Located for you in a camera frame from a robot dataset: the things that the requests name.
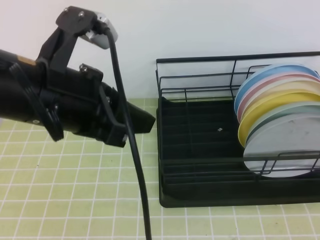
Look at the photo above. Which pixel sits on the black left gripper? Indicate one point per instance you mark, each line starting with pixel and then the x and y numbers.
pixel 88 107

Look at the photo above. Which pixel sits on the grey plate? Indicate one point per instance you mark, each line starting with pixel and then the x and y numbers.
pixel 290 135

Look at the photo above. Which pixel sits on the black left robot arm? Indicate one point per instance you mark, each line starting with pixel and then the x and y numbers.
pixel 20 80

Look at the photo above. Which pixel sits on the yellow plate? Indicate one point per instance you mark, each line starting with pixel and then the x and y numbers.
pixel 268 103

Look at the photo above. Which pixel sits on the pink plate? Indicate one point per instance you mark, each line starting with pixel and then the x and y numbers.
pixel 242 98

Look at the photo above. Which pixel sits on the light blue plate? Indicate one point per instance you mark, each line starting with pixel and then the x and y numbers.
pixel 267 72

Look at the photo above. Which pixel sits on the cream white plate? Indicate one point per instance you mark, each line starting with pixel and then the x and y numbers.
pixel 282 85

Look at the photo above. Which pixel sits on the mint green plate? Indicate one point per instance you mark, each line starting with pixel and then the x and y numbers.
pixel 284 110

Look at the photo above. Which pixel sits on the black drip tray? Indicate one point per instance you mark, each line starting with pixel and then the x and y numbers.
pixel 275 191

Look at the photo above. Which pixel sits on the black wire dish rack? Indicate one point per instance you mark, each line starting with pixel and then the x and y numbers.
pixel 191 150

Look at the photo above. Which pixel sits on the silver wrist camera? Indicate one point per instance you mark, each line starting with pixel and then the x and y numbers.
pixel 100 40

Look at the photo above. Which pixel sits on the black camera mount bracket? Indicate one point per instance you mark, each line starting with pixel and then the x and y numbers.
pixel 72 23

